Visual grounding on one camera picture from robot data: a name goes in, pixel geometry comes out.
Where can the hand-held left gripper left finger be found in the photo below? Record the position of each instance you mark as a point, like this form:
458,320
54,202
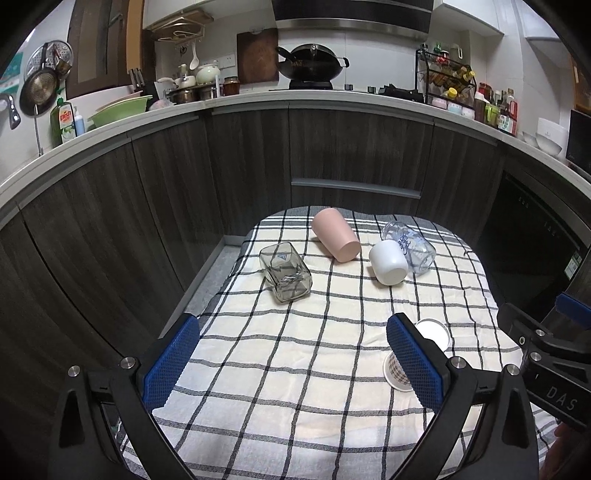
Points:
171,364

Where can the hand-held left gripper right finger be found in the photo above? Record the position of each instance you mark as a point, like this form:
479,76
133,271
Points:
415,364

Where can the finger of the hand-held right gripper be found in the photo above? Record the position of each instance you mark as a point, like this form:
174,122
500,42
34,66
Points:
519,323
575,307

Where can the white cup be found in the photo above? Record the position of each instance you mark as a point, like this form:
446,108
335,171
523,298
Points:
388,265

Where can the clear glass cup blue print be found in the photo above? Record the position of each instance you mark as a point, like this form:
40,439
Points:
421,254

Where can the grey square glass cup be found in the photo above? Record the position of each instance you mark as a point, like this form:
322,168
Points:
286,277

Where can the pink cup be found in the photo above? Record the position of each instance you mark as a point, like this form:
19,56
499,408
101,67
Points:
334,235

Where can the person's right hand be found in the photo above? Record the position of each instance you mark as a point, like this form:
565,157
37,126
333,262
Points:
562,433

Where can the clear glass white rim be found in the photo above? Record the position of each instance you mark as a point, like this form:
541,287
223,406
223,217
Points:
434,334

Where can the built-in black dishwasher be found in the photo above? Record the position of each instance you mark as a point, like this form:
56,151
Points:
531,240

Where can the black white checked cloth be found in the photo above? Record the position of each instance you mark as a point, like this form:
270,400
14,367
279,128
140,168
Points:
295,360

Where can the dark wood kitchen cabinets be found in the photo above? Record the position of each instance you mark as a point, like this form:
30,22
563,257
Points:
138,207

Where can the black microwave oven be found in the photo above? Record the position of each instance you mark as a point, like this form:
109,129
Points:
579,141

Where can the stack of white bowls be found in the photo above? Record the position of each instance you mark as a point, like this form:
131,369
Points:
551,136

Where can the row of sauce bottles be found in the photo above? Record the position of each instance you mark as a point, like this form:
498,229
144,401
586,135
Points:
498,113

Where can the green plastic basin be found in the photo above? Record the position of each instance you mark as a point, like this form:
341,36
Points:
117,113

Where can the blue bottle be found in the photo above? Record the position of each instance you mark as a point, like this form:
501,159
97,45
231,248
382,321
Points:
79,123

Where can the black stove burner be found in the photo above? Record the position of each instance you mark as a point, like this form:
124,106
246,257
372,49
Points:
401,92
310,85

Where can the green dish soap bottle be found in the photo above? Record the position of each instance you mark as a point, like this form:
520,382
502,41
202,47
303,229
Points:
62,122

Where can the steel cooking pot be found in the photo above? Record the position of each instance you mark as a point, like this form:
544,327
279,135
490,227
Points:
183,95

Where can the black knife block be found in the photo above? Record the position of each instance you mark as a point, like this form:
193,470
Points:
137,83

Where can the white kitchen countertop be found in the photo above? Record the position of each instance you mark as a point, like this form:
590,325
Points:
323,96

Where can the brown lidded jar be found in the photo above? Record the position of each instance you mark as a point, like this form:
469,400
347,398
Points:
231,86

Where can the white ceramic pot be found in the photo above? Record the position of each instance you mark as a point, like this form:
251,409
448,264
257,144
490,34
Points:
207,74

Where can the hanging frying pan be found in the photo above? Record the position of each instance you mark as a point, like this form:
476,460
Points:
39,90

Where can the white ladle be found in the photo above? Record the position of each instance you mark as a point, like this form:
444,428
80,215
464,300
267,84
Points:
194,59

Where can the white upper cabinet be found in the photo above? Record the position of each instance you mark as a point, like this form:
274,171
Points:
471,14

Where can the black wok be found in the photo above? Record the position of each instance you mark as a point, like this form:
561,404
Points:
314,64

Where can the brown cutting board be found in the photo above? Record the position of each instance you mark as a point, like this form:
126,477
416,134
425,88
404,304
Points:
256,55

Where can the round metal steamer rack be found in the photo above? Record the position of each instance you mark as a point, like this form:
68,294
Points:
62,50

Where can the black range hood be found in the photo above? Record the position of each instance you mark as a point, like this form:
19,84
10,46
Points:
351,14

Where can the white wall socket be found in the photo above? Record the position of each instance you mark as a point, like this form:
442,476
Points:
226,61

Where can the brown wooden window frame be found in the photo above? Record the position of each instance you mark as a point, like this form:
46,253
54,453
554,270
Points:
92,41

